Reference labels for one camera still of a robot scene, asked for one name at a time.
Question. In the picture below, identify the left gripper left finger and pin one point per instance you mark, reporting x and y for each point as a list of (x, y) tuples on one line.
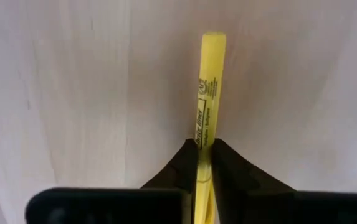
[(184, 168)]

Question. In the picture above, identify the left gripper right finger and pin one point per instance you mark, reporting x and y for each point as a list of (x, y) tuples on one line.
[(243, 186)]

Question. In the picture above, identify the slim yellow highlighter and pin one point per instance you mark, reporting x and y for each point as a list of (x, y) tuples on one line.
[(211, 77)]

